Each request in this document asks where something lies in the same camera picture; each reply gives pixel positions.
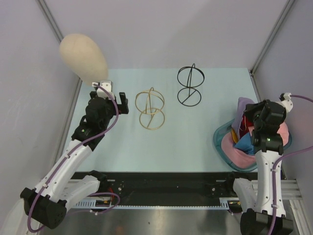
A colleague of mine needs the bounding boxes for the pink bucket hat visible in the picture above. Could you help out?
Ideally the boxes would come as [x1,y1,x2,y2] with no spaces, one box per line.
[277,122,289,146]

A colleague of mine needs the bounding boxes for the red bucket hat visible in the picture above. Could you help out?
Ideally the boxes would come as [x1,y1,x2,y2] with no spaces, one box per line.
[239,115,253,136]

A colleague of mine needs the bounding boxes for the lilac bucket hat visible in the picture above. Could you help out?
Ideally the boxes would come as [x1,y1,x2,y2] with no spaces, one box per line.
[231,97,254,137]

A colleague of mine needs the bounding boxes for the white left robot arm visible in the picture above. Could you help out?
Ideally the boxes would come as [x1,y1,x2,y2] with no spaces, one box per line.
[20,91,129,233]

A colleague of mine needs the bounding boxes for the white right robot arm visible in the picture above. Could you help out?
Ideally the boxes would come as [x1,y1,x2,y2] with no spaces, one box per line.
[225,98,294,235]

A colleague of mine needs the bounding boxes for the blue hat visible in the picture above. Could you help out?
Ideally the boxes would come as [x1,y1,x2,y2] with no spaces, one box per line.
[234,133,254,155]

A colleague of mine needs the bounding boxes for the yellow hat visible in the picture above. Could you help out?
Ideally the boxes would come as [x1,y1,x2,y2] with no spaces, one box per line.
[231,129,239,143]

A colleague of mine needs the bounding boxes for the teal plastic basket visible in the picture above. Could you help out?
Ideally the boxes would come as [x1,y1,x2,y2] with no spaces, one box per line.
[213,119,293,172]

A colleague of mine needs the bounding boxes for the beige mannequin head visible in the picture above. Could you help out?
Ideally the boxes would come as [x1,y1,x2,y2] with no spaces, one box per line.
[59,33,109,86]

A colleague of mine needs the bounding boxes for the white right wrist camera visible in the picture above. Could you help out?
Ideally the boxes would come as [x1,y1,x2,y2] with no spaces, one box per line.
[280,93,293,113]

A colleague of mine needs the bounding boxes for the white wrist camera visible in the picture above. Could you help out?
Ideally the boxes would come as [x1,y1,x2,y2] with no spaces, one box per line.
[280,93,293,113]
[92,80,115,99]

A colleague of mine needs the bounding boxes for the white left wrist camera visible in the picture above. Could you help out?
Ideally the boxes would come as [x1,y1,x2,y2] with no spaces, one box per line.
[92,80,115,99]

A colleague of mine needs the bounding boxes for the gold wire hat stand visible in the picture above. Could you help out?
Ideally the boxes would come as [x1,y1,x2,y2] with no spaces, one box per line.
[134,87,165,131]

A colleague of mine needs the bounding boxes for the black wire hat stand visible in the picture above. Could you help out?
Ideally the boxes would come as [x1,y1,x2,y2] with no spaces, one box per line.
[177,63,205,107]

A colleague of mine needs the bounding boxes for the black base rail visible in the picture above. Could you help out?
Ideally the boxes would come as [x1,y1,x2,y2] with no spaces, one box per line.
[66,172,286,209]

